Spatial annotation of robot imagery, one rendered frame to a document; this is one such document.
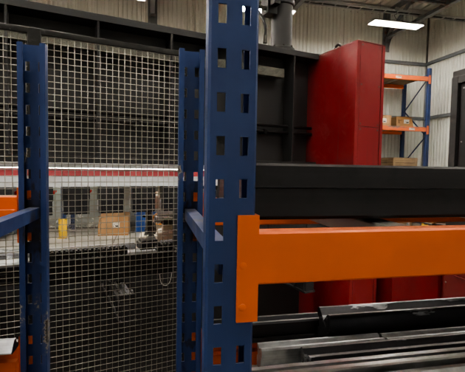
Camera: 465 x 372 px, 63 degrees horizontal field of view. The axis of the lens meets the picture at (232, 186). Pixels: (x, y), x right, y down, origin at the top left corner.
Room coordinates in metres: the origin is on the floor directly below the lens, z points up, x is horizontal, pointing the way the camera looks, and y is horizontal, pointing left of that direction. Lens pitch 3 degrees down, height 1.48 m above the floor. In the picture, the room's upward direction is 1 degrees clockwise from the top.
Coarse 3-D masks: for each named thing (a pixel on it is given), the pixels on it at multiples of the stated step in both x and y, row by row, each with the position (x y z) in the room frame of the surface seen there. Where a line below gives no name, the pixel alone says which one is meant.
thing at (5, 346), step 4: (0, 340) 0.83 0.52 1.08; (4, 340) 0.83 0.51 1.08; (8, 340) 0.83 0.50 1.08; (12, 340) 0.84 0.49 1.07; (16, 340) 0.86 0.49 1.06; (0, 344) 0.83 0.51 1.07; (4, 344) 0.83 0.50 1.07; (8, 344) 0.83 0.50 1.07; (12, 344) 0.83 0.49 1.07; (16, 344) 0.85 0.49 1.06; (0, 348) 0.82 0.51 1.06; (4, 348) 0.82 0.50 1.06; (8, 348) 0.82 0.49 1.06; (12, 348) 0.82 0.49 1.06; (0, 352) 0.81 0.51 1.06; (4, 352) 0.82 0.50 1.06; (8, 352) 0.82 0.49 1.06; (12, 352) 0.82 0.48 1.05
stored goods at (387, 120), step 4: (384, 116) 9.14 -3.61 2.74; (388, 116) 9.16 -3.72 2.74; (384, 120) 9.13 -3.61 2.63; (388, 120) 9.16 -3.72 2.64; (392, 120) 9.62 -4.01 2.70; (396, 120) 9.47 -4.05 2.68; (400, 120) 9.50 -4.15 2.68; (404, 120) 9.52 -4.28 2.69; (408, 120) 9.55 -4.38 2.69; (412, 120) 9.60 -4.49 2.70; (384, 124) 9.14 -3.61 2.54; (388, 124) 9.16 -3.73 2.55; (392, 124) 9.62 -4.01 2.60; (396, 124) 9.48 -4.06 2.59; (400, 124) 9.50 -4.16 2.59; (404, 124) 9.52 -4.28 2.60; (408, 124) 9.55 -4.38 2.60; (412, 124) 9.58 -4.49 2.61
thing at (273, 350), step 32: (288, 320) 0.91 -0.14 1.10; (320, 320) 0.90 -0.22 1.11; (352, 320) 0.86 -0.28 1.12; (384, 320) 0.88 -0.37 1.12; (416, 320) 0.90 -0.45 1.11; (448, 320) 0.92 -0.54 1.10; (288, 352) 0.77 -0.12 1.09; (320, 352) 0.74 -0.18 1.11; (352, 352) 0.73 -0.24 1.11; (384, 352) 0.74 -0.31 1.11; (416, 352) 0.71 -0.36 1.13; (448, 352) 0.71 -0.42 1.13
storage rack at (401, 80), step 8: (384, 80) 9.60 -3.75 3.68; (392, 80) 9.49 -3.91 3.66; (400, 80) 9.57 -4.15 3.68; (408, 80) 9.56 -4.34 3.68; (416, 80) 9.54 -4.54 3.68; (424, 80) 9.16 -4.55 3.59; (392, 88) 10.03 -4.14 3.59; (400, 88) 10.04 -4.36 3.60; (384, 128) 8.94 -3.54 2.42; (392, 128) 8.98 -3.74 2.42; (400, 128) 9.03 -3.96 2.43; (408, 128) 9.07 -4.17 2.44; (416, 128) 9.12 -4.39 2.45; (424, 128) 9.17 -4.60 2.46; (400, 136) 10.11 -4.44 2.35; (424, 136) 9.21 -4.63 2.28; (400, 144) 10.10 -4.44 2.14; (424, 144) 9.20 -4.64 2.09; (400, 152) 10.08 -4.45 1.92; (424, 152) 9.19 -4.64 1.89; (424, 160) 9.18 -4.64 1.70
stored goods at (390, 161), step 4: (384, 160) 9.63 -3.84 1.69; (388, 160) 9.45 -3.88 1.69; (392, 160) 9.31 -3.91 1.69; (396, 160) 9.28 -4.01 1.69; (400, 160) 9.31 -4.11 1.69; (404, 160) 9.33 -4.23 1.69; (408, 160) 9.36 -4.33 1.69; (412, 160) 9.38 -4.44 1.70; (416, 160) 9.39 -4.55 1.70; (384, 164) 9.62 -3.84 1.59; (388, 164) 9.45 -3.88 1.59; (392, 164) 9.30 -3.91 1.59; (396, 164) 9.28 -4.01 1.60; (400, 164) 9.31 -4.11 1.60; (404, 164) 9.34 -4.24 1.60; (408, 164) 9.36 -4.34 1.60; (412, 164) 9.38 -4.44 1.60; (416, 164) 9.39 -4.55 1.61
